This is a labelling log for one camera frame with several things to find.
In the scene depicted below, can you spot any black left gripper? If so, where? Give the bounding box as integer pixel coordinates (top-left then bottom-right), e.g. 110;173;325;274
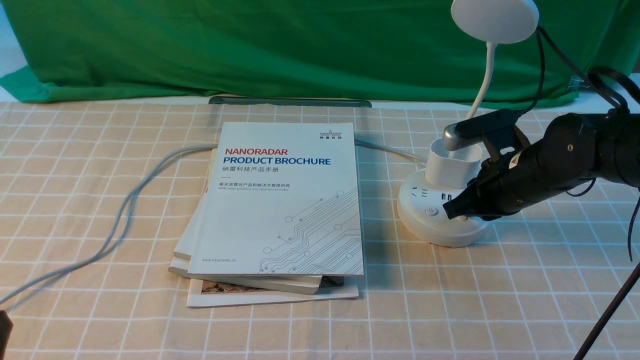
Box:
444;112;603;221

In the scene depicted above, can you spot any white desk lamp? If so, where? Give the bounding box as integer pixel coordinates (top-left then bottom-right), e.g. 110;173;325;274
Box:
397;0;540;248

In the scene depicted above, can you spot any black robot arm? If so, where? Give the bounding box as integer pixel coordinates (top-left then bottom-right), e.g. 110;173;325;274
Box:
443;109;640;221

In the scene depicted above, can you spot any black tripod leg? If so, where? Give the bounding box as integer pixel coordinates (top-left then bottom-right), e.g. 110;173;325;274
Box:
573;263;640;360

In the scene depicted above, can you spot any white Nanoradar product brochure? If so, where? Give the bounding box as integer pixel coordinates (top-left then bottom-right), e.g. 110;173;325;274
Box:
188;121;364;277

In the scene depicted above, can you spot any dark flat bar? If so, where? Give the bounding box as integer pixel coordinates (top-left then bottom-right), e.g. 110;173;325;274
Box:
208;95;373;109

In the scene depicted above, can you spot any thin bottom magazine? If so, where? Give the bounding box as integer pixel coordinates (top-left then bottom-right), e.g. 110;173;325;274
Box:
186;278;360;309

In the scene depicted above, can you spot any thick white middle book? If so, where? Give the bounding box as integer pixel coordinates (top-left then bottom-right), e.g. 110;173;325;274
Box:
168;149;347;296

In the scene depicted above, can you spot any orange checkered tablecloth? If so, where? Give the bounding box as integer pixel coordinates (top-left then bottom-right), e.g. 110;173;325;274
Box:
0;102;639;360

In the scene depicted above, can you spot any green backdrop cloth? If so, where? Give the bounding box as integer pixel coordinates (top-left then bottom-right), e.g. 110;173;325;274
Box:
0;0;640;109

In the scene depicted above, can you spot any dark object at corner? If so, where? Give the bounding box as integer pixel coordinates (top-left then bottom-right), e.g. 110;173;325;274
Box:
0;310;14;360

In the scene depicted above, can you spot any grey lamp power cable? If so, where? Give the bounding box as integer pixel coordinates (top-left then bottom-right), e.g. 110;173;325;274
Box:
0;138;431;307

